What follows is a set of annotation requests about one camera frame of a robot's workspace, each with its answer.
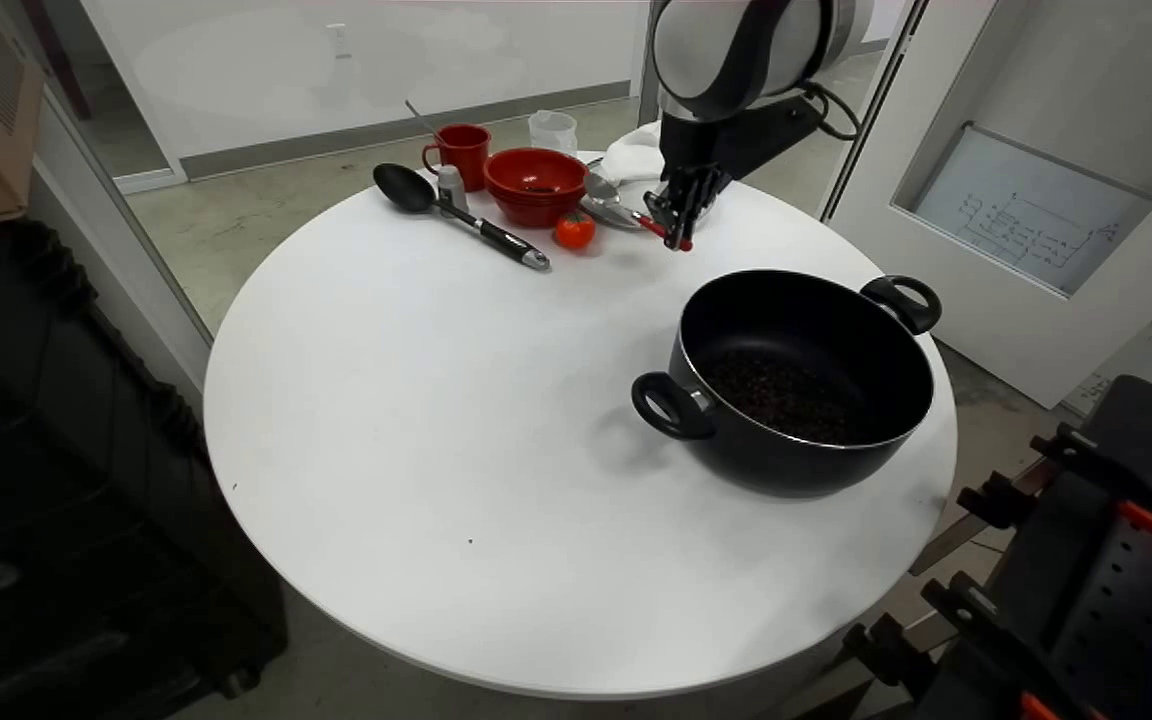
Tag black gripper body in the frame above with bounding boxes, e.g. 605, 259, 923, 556
659, 113, 750, 197

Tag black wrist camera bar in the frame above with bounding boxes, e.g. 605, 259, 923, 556
733, 94, 831, 173

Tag white cloth towel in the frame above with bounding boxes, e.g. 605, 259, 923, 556
596, 116, 672, 191

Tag white door panel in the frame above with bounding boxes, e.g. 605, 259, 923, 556
821, 0, 1152, 414

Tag clear plastic cup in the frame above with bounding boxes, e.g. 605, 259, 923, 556
525, 108, 580, 156

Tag black perforated breadboard table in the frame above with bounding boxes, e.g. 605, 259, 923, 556
851, 371, 1152, 720

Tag sheet with handwriting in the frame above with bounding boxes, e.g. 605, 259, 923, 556
911, 126, 1152, 302

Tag black orange toggle clamp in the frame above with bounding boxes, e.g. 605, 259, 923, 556
954, 421, 1152, 548
843, 574, 1074, 720

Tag black two-handled cooking pot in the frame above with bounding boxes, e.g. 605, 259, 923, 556
629, 265, 945, 498

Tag red mug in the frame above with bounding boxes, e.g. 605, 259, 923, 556
422, 119, 497, 197

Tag dark beans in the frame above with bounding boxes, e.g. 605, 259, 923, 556
699, 341, 893, 448

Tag large black ladle spoon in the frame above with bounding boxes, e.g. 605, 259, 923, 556
372, 162, 557, 277

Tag red plastic bowl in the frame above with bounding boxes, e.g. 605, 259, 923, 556
480, 144, 596, 231

